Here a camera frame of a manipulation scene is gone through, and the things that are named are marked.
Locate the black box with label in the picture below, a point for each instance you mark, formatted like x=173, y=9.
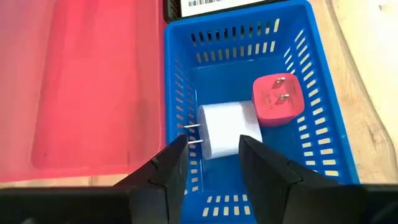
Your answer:
x=172, y=12

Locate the white labelled box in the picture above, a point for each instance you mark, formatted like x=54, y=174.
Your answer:
x=217, y=7

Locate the pink charger plug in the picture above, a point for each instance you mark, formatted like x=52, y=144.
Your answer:
x=276, y=102

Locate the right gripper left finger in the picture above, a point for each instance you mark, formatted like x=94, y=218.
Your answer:
x=164, y=186

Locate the white charger plug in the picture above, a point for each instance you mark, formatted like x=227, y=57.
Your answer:
x=227, y=127

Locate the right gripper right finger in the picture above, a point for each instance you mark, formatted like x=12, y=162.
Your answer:
x=267, y=186

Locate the pink translucent bin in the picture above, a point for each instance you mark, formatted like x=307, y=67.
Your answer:
x=81, y=93

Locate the blue slotted basket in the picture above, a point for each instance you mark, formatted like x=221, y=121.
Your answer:
x=230, y=81

